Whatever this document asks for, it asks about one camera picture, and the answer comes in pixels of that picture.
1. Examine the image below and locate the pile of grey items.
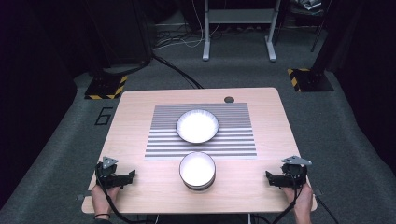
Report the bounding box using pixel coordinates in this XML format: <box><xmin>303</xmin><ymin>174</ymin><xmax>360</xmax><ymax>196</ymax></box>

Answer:
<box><xmin>290</xmin><ymin>0</ymin><xmax>325</xmax><ymax>17</ymax></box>

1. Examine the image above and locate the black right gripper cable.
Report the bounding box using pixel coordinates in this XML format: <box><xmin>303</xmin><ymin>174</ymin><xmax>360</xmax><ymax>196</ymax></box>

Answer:
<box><xmin>272</xmin><ymin>169</ymin><xmax>304</xmax><ymax>224</ymax></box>

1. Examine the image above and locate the grey striped placemat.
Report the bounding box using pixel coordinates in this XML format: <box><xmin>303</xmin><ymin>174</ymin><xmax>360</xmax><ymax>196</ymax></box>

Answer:
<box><xmin>144</xmin><ymin>103</ymin><xmax>258</xmax><ymax>161</ymax></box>

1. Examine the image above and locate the black curtain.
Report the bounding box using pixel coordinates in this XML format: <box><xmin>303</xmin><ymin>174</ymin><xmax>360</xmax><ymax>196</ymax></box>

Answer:
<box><xmin>0</xmin><ymin>0</ymin><xmax>78</xmax><ymax>208</ymax></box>
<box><xmin>330</xmin><ymin>0</ymin><xmax>396</xmax><ymax>171</ymax></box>

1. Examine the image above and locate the black stand column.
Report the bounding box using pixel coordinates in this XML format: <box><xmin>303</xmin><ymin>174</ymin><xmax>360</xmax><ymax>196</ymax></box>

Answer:
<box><xmin>311</xmin><ymin>0</ymin><xmax>347</xmax><ymax>77</ymax></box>

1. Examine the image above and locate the white plate dark rim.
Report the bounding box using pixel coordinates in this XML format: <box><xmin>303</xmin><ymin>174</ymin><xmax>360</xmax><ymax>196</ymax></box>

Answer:
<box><xmin>176</xmin><ymin>108</ymin><xmax>220</xmax><ymax>145</ymax></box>

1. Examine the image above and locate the white desk frame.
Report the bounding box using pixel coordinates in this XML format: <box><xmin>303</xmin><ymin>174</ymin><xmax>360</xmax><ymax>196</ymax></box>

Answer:
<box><xmin>202</xmin><ymin>0</ymin><xmax>281</xmax><ymax>63</ymax></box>

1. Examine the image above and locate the person's right hand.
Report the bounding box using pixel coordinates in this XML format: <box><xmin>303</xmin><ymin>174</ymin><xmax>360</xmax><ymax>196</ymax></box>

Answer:
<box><xmin>281</xmin><ymin>183</ymin><xmax>313</xmax><ymax>217</ymax></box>

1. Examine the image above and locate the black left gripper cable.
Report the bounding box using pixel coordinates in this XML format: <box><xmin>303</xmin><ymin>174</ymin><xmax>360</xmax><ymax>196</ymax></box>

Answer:
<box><xmin>95</xmin><ymin>164</ymin><xmax>157</xmax><ymax>224</ymax></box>

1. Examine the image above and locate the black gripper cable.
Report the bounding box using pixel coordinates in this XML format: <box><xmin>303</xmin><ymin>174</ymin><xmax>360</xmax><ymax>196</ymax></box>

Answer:
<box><xmin>272</xmin><ymin>169</ymin><xmax>304</xmax><ymax>224</ymax></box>
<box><xmin>95</xmin><ymin>164</ymin><xmax>157</xmax><ymax>224</ymax></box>

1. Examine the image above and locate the black upright panel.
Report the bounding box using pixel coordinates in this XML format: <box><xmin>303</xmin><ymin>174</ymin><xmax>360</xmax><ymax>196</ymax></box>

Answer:
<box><xmin>83</xmin><ymin>0</ymin><xmax>155</xmax><ymax>69</ymax></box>

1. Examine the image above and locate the white floor cable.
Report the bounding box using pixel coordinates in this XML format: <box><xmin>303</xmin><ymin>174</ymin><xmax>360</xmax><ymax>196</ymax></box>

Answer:
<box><xmin>153</xmin><ymin>29</ymin><xmax>206</xmax><ymax>50</ymax></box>

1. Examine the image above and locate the thin black cable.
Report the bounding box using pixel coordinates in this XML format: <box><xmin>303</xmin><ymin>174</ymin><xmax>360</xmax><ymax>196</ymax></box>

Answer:
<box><xmin>315</xmin><ymin>195</ymin><xmax>341</xmax><ymax>224</ymax></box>

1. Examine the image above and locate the person's left hand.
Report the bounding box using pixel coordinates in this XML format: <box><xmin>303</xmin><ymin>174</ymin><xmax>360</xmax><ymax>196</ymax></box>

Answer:
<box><xmin>91</xmin><ymin>185</ymin><xmax>120</xmax><ymax>216</ymax></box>

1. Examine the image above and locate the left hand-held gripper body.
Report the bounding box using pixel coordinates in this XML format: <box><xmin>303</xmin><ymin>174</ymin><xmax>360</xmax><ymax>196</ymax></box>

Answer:
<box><xmin>94</xmin><ymin>156</ymin><xmax>125</xmax><ymax>190</ymax></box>

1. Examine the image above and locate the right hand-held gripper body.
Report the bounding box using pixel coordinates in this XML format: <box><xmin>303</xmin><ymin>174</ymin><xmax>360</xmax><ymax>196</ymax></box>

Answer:
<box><xmin>281</xmin><ymin>155</ymin><xmax>312</xmax><ymax>189</ymax></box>

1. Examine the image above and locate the hazard striped black base plate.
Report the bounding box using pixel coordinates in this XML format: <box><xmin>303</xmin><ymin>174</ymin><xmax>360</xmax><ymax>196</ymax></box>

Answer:
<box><xmin>288</xmin><ymin>68</ymin><xmax>334</xmax><ymax>92</ymax></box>
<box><xmin>84</xmin><ymin>74</ymin><xmax>129</xmax><ymax>101</ymax></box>

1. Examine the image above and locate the thick black floor cable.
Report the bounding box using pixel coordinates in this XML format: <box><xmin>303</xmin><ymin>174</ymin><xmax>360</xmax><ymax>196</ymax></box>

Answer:
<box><xmin>152</xmin><ymin>54</ymin><xmax>205</xmax><ymax>90</ymax></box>

